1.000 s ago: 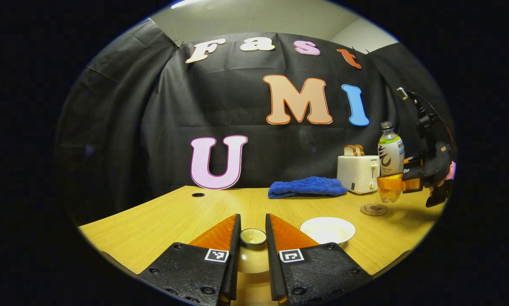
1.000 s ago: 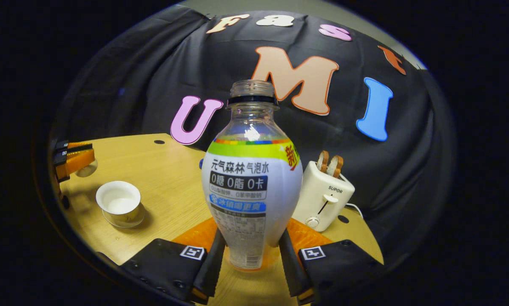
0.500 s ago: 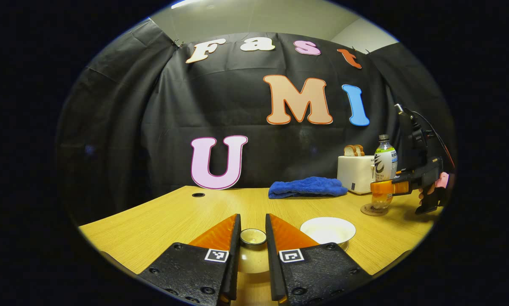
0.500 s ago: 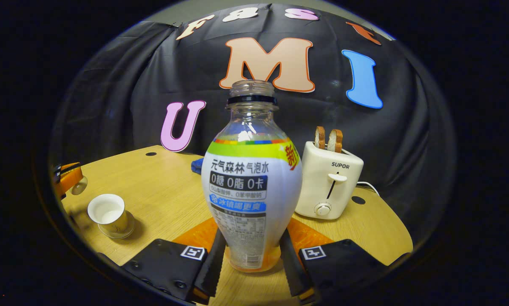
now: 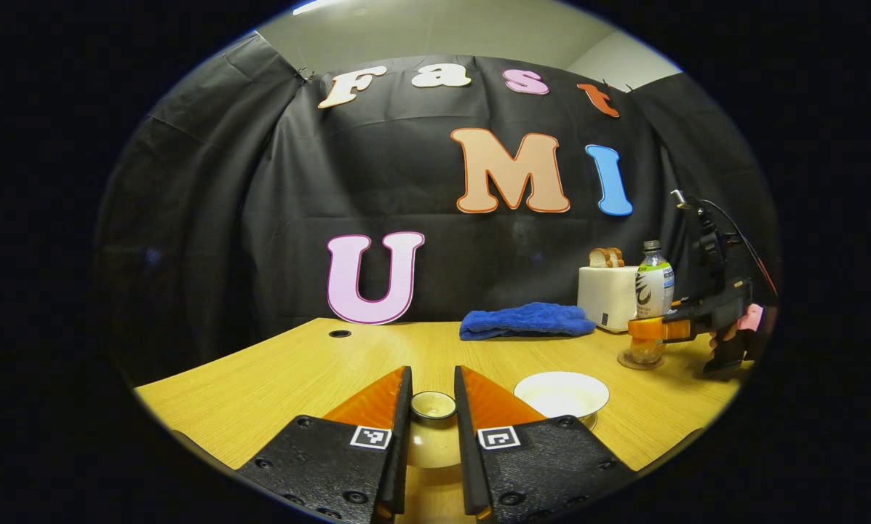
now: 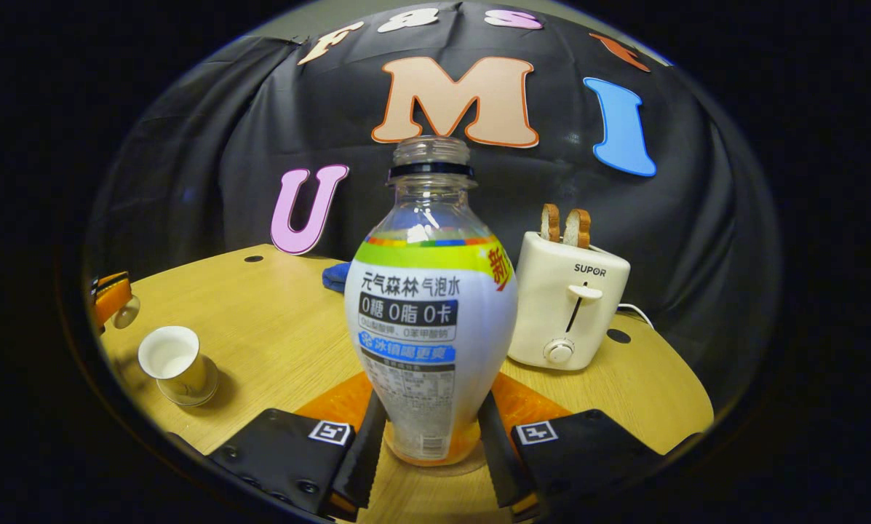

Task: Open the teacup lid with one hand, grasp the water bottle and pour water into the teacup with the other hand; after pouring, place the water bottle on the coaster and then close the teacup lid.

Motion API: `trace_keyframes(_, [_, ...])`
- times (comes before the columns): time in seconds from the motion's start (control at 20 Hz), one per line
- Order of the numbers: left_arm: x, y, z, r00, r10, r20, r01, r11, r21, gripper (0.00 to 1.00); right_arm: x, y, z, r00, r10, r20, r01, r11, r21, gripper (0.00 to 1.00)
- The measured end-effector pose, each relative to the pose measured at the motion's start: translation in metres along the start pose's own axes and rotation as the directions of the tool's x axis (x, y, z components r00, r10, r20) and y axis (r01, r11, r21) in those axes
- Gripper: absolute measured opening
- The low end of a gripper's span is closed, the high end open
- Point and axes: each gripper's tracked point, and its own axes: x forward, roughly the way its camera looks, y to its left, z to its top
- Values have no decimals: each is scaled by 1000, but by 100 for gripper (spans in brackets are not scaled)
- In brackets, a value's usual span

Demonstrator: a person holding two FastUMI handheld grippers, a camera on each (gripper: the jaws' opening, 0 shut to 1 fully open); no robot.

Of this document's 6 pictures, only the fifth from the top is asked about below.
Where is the blue towel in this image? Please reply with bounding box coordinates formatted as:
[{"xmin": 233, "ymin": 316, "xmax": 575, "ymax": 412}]
[{"xmin": 459, "ymin": 302, "xmax": 596, "ymax": 341}]

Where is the white toaster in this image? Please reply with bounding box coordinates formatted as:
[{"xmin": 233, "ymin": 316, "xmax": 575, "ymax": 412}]
[{"xmin": 578, "ymin": 266, "xmax": 641, "ymax": 334}]

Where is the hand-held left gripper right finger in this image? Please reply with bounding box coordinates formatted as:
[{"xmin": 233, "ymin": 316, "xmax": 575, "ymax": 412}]
[{"xmin": 453, "ymin": 365, "xmax": 636, "ymax": 523}]

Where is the clear labelled water bottle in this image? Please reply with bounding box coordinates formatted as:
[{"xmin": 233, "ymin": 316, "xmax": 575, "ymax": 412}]
[{"xmin": 630, "ymin": 240, "xmax": 675, "ymax": 365}]

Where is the round wooden coaster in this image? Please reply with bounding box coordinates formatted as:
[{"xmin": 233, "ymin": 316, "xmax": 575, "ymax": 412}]
[{"xmin": 617, "ymin": 349, "xmax": 665, "ymax": 371}]

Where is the black backdrop cloth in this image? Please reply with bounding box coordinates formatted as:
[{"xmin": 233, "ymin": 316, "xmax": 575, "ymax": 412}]
[{"xmin": 93, "ymin": 33, "xmax": 781, "ymax": 379}]

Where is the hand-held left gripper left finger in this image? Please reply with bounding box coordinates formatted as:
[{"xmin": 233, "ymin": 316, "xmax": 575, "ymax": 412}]
[{"xmin": 235, "ymin": 365, "xmax": 414, "ymax": 523}]

